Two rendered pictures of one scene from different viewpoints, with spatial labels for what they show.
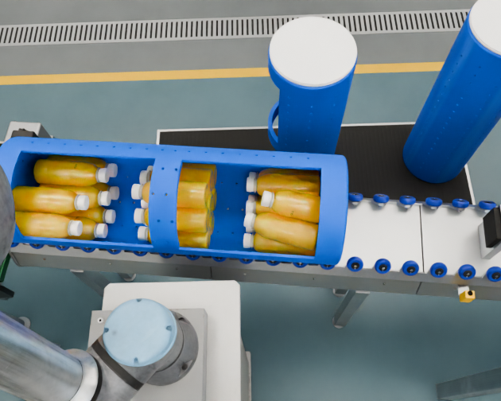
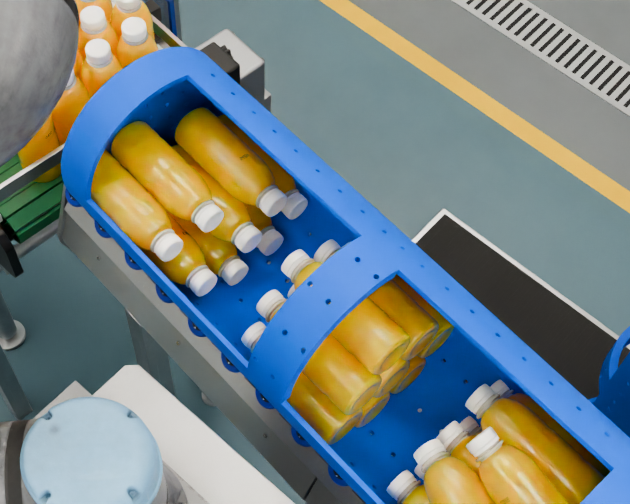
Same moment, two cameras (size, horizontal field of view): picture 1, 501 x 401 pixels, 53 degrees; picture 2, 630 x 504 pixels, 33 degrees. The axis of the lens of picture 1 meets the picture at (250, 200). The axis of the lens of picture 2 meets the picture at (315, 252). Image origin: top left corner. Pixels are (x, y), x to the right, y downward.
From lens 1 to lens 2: 0.12 m
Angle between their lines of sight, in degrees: 17
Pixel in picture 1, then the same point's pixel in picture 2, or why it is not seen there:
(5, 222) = (5, 131)
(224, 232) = (381, 442)
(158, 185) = (328, 279)
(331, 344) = not seen: outside the picture
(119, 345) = (44, 454)
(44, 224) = (130, 205)
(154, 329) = (111, 476)
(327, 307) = not seen: outside the picture
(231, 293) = not seen: outside the picture
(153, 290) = (188, 429)
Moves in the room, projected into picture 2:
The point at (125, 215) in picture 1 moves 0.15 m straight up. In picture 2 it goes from (258, 288) to (259, 236)
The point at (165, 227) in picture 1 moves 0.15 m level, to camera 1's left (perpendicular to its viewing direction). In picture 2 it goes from (286, 352) to (194, 283)
